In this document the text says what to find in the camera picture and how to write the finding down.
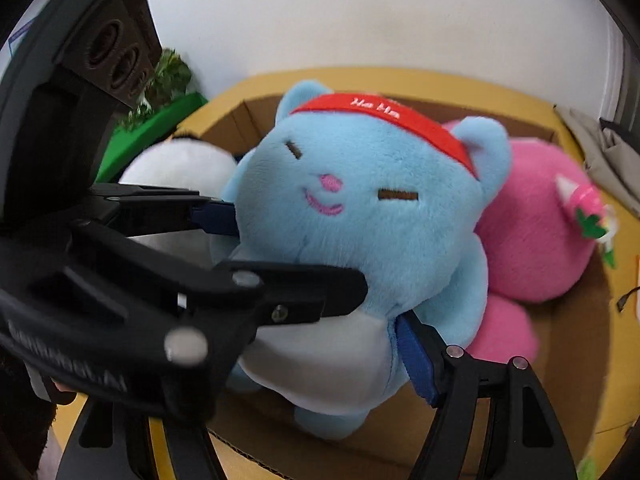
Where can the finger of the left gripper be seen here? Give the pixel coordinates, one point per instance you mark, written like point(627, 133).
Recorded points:
point(134, 210)
point(290, 294)

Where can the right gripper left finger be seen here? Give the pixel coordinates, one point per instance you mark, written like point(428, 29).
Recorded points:
point(113, 441)

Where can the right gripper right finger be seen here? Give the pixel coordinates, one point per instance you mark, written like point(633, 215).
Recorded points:
point(523, 438)

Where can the white panda plush toy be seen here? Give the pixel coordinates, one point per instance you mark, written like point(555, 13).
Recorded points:
point(182, 163)

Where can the blue cat plush toy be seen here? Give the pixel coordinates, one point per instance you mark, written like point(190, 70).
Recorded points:
point(362, 182)

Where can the green covered side table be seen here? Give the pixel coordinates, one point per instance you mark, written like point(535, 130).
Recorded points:
point(125, 145)

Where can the brown cardboard box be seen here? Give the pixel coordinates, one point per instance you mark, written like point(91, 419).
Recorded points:
point(255, 433)

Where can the green potted plant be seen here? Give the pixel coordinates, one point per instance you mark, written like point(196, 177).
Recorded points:
point(170, 81)

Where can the pink bear plush toy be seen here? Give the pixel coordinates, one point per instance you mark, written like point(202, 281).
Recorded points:
point(539, 234)

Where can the grey folded cloth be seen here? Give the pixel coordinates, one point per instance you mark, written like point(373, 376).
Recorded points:
point(608, 159)

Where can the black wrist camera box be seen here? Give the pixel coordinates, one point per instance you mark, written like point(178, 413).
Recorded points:
point(80, 62)

